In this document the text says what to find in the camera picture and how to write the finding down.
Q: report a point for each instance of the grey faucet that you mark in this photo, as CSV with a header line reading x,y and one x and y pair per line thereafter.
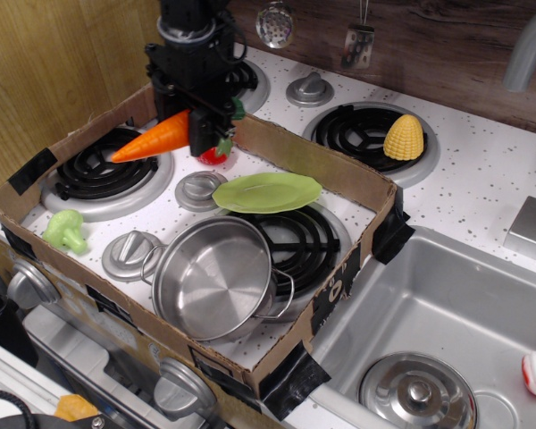
x,y
522,61

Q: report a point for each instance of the silver knob back centre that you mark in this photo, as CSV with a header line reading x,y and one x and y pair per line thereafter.
x,y
310,91

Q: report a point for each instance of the orange object bottom left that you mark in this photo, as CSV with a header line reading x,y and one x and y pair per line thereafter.
x,y
73,407

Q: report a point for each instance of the silver knob near plate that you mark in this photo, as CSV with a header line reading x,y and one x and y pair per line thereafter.
x,y
195,191

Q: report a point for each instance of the back left black burner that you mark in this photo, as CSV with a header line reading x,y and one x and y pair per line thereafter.
x,y
249,84

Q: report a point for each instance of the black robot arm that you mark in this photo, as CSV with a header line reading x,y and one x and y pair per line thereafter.
x,y
191,22

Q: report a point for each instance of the front left black burner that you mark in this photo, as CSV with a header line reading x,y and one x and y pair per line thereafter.
x,y
100,190

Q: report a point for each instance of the stainless steel pot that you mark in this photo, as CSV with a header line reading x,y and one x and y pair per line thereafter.
x,y
215,281

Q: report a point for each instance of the red toy strawberry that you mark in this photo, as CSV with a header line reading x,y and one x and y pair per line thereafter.
x,y
218,154

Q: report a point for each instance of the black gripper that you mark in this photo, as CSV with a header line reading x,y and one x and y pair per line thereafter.
x,y
192,76

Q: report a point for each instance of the green toy broccoli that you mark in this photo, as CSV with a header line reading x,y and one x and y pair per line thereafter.
x,y
64,231

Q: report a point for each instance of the front right black burner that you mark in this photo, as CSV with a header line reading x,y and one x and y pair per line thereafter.
x,y
305,245

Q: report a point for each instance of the orange toy carrot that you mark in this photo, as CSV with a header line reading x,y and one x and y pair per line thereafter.
x,y
166,136

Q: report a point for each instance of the hanging silver slotted spatula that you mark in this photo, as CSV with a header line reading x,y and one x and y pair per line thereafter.
x,y
358,45

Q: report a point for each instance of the back right black burner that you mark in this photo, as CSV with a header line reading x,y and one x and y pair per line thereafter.
x,y
359,130

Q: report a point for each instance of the stainless steel sink basin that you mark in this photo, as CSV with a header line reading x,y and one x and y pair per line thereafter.
x,y
440,298

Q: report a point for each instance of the hanging silver strainer spoon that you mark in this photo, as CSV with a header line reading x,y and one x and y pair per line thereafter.
x,y
275,24

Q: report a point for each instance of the silver knob near pot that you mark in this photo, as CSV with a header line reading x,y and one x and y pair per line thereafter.
x,y
132,257

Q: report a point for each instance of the yellow toy corn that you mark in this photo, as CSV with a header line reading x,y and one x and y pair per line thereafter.
x,y
404,140

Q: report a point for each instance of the light green plastic plate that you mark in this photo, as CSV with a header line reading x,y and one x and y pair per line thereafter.
x,y
267,193

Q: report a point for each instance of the black burner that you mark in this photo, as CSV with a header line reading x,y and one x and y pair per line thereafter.
x,y
359,130
249,84
100,190
305,245

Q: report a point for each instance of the steel pot lid in sink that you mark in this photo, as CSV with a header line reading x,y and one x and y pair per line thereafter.
x,y
413,390

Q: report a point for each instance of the silver front knob right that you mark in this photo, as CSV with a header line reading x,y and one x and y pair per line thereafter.
x,y
180,392

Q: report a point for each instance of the silver front knob left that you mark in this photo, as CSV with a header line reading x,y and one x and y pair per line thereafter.
x,y
29,288

